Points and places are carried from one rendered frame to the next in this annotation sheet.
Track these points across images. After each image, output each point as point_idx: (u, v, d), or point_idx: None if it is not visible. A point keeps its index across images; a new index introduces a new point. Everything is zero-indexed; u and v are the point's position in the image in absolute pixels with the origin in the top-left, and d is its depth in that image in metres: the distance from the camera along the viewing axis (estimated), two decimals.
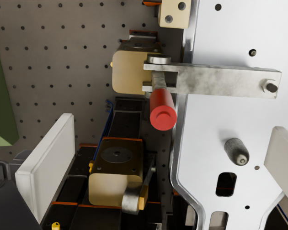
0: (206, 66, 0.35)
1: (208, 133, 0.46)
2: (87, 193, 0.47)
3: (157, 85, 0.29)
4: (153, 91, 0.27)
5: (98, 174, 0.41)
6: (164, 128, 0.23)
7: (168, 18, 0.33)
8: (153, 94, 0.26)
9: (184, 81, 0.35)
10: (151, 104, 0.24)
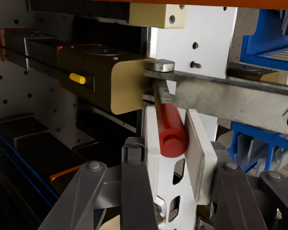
0: (211, 80, 0.28)
1: None
2: None
3: (162, 98, 0.24)
4: (157, 106, 0.22)
5: (109, 221, 0.32)
6: (173, 155, 0.18)
7: (172, 18, 0.29)
8: (157, 111, 0.21)
9: (183, 93, 0.29)
10: None
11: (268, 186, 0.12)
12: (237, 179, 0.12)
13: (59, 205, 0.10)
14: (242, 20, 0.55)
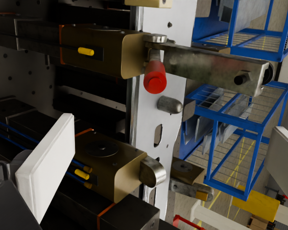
0: (189, 49, 0.34)
1: (150, 97, 0.53)
2: (84, 204, 0.42)
3: (153, 59, 0.32)
4: (148, 62, 0.30)
5: (122, 168, 0.39)
6: (156, 92, 0.26)
7: None
8: (147, 65, 0.29)
9: (168, 60, 0.36)
10: (145, 72, 0.27)
11: None
12: None
13: None
14: (200, 4, 0.64)
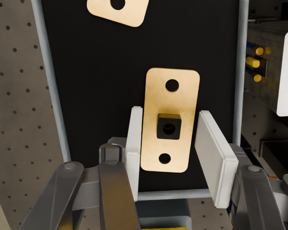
0: None
1: None
2: None
3: None
4: None
5: None
6: None
7: None
8: None
9: None
10: None
11: None
12: (258, 182, 0.12)
13: (36, 208, 0.10)
14: None
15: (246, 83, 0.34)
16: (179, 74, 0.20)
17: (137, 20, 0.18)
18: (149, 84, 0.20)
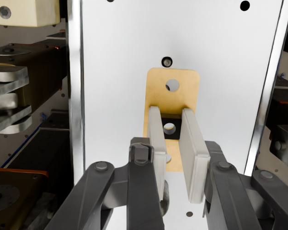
0: None
1: None
2: None
3: None
4: None
5: None
6: None
7: (3, 11, 0.21)
8: None
9: None
10: None
11: (260, 185, 0.12)
12: (230, 178, 0.12)
13: (66, 205, 0.10)
14: None
15: None
16: (179, 74, 0.20)
17: None
18: (150, 84, 0.20)
